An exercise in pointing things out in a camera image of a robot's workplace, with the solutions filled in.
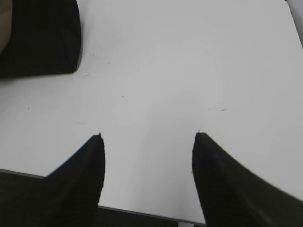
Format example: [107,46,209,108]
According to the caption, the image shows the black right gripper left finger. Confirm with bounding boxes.
[0,134,105,227]

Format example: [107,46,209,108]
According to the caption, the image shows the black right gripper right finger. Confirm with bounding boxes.
[192,132,303,227]

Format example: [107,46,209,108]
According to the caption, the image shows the black canvas bag tan handles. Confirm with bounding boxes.
[0,0,82,79]

